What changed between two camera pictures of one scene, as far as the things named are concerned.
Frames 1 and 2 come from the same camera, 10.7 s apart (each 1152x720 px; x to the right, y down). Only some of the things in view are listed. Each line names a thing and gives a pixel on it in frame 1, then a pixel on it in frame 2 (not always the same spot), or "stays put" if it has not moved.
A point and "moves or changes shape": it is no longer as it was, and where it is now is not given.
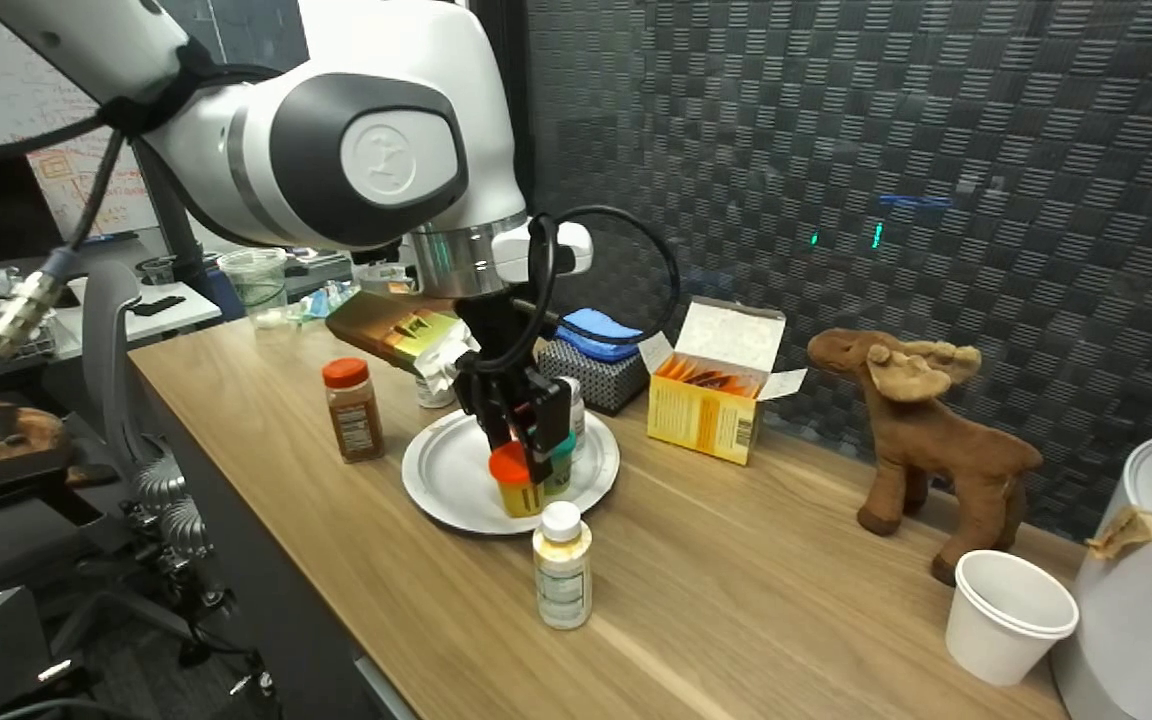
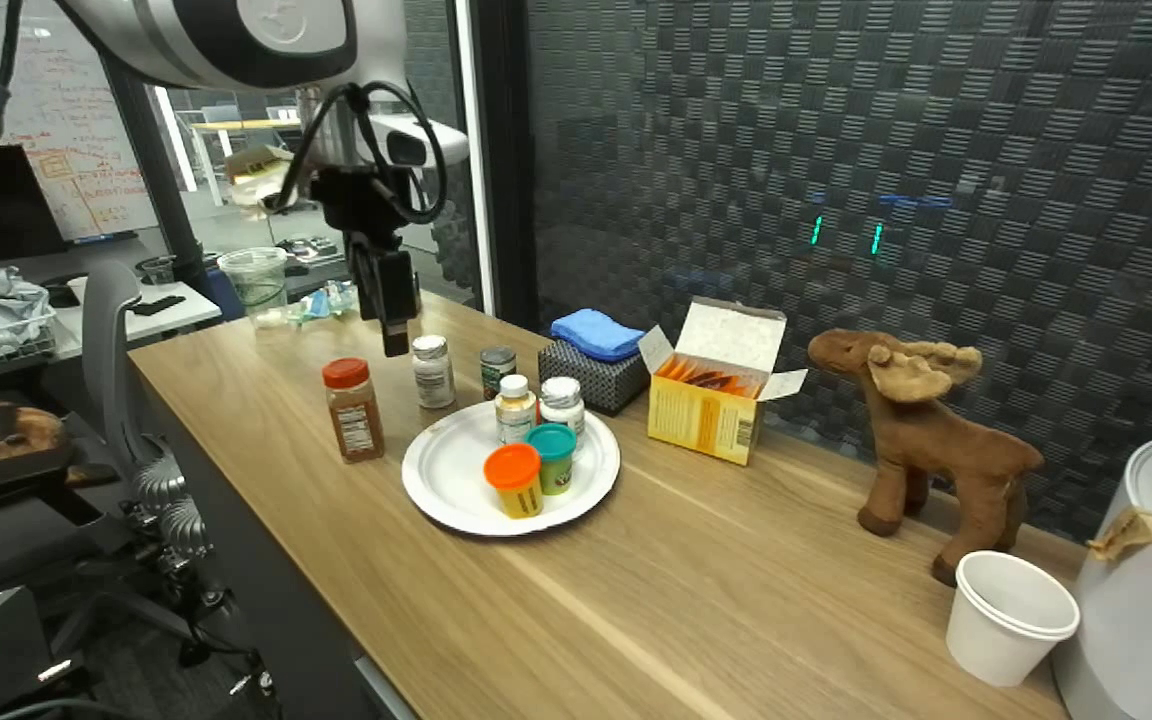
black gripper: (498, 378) to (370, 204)
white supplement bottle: (573, 400) stays put
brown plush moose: (914, 444) stays put
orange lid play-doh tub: (509, 469) stays put
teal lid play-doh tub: (559, 462) stays put
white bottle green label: (560, 560) moves or changes shape
